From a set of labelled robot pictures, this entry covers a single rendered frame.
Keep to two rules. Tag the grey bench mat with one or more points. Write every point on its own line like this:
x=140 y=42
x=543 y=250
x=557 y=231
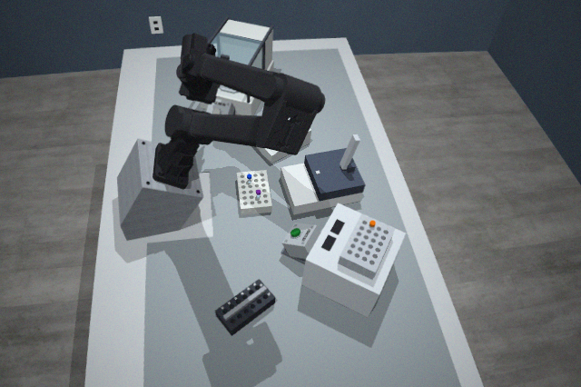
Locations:
x=305 y=339

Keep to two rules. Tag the white block with round holes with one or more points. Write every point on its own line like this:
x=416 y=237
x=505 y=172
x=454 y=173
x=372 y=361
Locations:
x=274 y=156

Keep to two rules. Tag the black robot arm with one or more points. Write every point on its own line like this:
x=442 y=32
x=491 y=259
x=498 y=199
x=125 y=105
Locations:
x=284 y=97

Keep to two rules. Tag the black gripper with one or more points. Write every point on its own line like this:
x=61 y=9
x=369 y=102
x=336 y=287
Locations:
x=201 y=93

